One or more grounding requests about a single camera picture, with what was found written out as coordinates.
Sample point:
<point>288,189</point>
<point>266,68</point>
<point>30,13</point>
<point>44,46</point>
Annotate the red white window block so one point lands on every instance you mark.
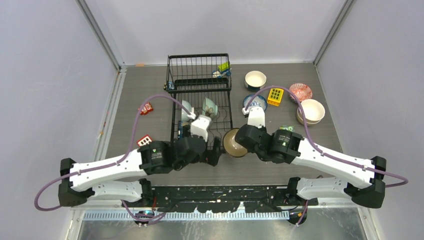
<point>145,140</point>

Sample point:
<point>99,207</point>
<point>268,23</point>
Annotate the pale green ceramic bowl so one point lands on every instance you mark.
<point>209,108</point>

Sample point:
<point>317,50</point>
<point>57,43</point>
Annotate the yellow window toy block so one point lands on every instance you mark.
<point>275,96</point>

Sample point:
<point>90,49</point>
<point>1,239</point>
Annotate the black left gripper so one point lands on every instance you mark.
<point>212,158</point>

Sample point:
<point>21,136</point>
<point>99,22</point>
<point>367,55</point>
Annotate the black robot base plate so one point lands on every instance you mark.
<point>219,199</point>

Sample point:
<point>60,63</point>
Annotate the brown patterned band bowl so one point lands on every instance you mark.
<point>231,147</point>

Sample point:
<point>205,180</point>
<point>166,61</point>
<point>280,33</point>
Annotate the perforated metal rail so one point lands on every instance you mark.
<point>241,214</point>

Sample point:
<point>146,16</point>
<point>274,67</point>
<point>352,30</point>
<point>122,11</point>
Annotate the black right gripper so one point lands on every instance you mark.
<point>262,129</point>

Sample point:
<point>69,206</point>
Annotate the small red flower toy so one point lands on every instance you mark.
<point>147,108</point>

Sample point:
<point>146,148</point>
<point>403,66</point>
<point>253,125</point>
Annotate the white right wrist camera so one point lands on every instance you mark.
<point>255,116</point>

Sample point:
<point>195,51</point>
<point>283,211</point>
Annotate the beige bowl with brown markings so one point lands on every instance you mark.
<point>300,118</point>

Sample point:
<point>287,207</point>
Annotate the light blue dotted bowl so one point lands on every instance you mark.
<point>187,111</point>

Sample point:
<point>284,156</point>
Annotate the white blue floral bowl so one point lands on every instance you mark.
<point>258,101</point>

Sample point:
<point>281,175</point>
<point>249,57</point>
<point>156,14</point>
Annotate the beige bowl with flower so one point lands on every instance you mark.
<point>313,109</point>

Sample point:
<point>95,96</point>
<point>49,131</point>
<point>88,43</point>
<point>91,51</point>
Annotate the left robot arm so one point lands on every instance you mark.
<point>123,177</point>

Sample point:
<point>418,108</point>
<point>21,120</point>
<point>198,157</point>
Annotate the teal bowl white inside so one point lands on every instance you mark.
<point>255,80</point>

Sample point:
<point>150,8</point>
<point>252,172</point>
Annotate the green blue toy car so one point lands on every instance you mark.
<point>223,70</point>

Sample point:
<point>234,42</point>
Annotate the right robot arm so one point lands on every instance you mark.
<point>361,180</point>

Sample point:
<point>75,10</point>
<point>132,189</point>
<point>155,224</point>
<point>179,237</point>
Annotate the red white patterned bowl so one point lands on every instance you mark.
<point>301,91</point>

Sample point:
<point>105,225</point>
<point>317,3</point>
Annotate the black wire dish rack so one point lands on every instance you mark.
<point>192,77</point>

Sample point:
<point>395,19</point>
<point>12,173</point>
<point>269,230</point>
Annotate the dark blue glazed bowl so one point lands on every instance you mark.
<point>183,129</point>

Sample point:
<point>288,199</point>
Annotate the small green toy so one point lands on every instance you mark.
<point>287,127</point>

